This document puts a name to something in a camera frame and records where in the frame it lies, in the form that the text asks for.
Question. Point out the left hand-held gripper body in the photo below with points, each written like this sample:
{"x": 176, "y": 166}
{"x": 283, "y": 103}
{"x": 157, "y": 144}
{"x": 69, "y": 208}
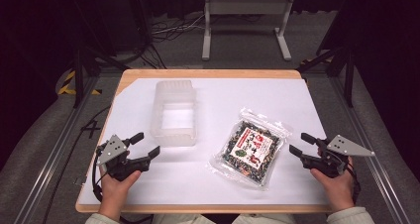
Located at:
{"x": 116, "y": 158}

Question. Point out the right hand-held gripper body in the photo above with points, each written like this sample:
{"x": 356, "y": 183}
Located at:
{"x": 333, "y": 156}

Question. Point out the person's right hand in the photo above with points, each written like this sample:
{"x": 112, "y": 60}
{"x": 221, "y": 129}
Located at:
{"x": 335, "y": 191}

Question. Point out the person's left hand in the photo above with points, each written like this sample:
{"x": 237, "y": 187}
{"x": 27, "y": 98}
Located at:
{"x": 115, "y": 194}

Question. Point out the translucent plastic container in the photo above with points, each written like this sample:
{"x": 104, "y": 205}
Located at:
{"x": 174, "y": 115}

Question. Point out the clear packet of dark snacks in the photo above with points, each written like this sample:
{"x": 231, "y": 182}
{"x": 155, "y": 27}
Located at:
{"x": 249, "y": 148}

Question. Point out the white table sheet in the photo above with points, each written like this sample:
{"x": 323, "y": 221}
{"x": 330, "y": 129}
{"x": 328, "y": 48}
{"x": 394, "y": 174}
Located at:
{"x": 211, "y": 181}

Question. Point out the black tripod stand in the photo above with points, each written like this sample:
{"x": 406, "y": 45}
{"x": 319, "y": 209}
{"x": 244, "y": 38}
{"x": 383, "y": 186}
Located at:
{"x": 78, "y": 72}
{"x": 346, "y": 68}

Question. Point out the yellow black floor tape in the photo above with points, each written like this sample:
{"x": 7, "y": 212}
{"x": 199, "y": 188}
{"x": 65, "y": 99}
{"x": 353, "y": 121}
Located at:
{"x": 67, "y": 85}

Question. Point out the aluminium floor rail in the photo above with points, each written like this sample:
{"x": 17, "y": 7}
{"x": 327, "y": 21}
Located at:
{"x": 56, "y": 151}
{"x": 366, "y": 141}

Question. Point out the grey metal stand frame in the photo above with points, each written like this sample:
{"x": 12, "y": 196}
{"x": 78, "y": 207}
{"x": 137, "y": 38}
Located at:
{"x": 247, "y": 6}

